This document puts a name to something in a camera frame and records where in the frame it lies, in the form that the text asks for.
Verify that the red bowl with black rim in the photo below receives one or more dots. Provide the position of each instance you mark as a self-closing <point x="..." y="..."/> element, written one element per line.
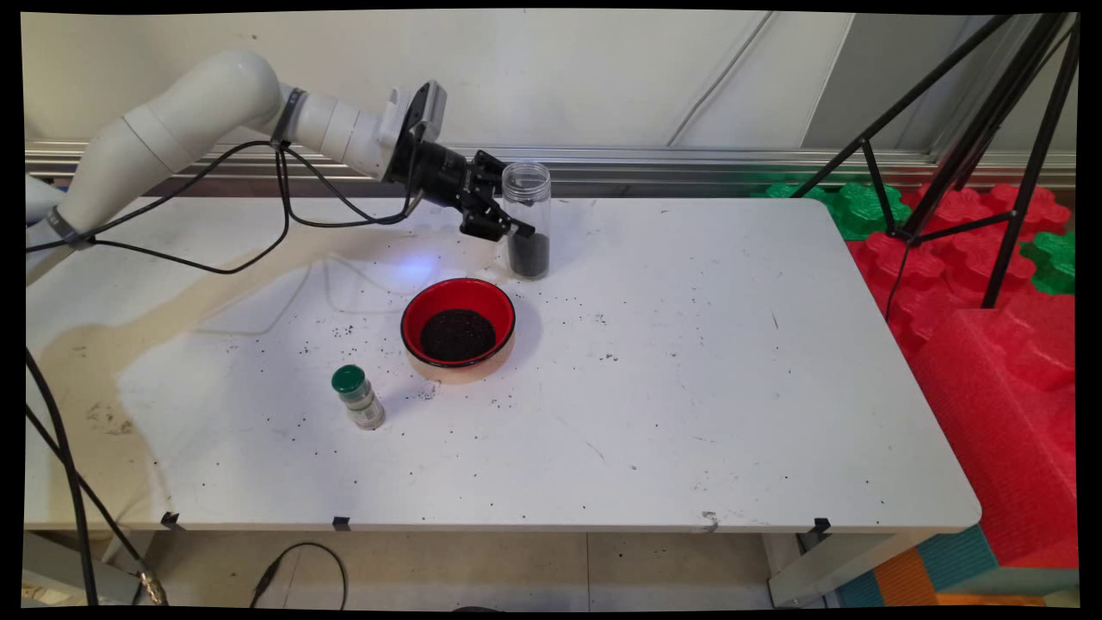
<point x="430" y="310"/>

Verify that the black tripod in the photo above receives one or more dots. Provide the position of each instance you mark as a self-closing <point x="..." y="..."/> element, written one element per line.
<point x="951" y="168"/>

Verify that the orange foam mat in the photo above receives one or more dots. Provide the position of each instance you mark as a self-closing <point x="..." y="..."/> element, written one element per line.
<point x="904" y="579"/>

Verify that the clear plastic jar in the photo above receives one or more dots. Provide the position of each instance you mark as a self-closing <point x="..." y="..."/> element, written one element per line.
<point x="529" y="194"/>

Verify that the green-capped spice bottle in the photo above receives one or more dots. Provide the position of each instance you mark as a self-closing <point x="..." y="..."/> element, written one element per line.
<point x="362" y="400"/>

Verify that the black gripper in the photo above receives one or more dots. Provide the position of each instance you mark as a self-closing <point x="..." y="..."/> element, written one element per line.
<point x="430" y="172"/>

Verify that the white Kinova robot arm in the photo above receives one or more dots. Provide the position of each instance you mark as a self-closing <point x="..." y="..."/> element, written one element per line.
<point x="198" y="95"/>

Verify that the green foam puzzle piece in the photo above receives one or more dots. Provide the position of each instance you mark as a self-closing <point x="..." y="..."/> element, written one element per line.
<point x="861" y="211"/>
<point x="1055" y="263"/>

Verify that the large red foam block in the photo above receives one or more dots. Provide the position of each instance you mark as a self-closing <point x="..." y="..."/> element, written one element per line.
<point x="1007" y="430"/>

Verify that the red foam puzzle mat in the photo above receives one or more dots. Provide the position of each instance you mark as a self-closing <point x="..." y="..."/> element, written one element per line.
<point x="938" y="267"/>

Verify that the grey table leg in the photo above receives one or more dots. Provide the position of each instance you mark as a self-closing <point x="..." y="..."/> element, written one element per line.
<point x="826" y="568"/>
<point x="112" y="577"/>

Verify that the teal foam mat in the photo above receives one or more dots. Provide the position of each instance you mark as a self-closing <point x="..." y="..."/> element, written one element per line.
<point x="964" y="560"/>

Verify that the dark grains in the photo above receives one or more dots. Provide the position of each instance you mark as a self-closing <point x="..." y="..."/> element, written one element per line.
<point x="458" y="336"/>
<point x="529" y="258"/>

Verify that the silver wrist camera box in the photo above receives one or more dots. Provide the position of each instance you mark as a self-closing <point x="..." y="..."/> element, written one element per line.
<point x="430" y="108"/>

